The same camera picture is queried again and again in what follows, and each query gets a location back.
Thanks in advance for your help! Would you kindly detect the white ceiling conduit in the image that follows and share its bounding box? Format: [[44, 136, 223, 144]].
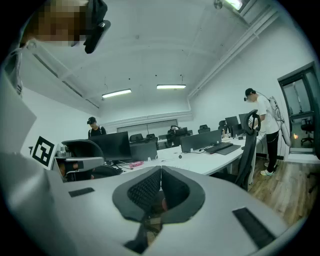
[[187, 11, 280, 100]]

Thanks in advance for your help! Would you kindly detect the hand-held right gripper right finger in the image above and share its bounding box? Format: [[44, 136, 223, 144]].
[[142, 165, 289, 256]]

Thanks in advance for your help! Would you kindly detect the long wall window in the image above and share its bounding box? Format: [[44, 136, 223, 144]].
[[116, 119, 179, 134]]

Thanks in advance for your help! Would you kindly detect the black monitor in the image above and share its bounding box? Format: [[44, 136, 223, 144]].
[[238, 113, 252, 126], [88, 131, 133, 162], [224, 115, 241, 133], [179, 129, 223, 154]]

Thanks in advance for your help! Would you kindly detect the black head-worn camera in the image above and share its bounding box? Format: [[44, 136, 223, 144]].
[[83, 0, 112, 55]]

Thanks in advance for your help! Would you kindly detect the lit ceiling light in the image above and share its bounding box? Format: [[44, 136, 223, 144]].
[[101, 88, 133, 99], [156, 84, 187, 90], [223, 0, 245, 11]]

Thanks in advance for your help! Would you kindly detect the unlit ceiling light strip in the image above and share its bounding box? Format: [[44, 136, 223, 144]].
[[32, 53, 60, 78], [61, 80, 83, 98], [85, 98, 100, 109]]

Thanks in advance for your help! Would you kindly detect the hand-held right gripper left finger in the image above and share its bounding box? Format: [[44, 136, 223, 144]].
[[49, 165, 162, 256]]

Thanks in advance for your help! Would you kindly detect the full-size black keyboard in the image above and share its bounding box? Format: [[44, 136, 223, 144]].
[[204, 142, 234, 155]]

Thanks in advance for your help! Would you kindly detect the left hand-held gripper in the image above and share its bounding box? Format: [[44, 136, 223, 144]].
[[29, 135, 105, 183]]

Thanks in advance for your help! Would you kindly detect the person's grey hoodie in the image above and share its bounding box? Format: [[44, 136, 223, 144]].
[[0, 41, 38, 156]]

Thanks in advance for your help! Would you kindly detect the dark framed glass door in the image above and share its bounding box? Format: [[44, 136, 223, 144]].
[[276, 61, 320, 161]]

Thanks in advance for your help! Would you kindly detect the person's head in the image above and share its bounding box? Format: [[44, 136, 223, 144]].
[[19, 0, 90, 48]]

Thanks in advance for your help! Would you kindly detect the person's left hand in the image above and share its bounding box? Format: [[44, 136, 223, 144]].
[[58, 162, 79, 182]]

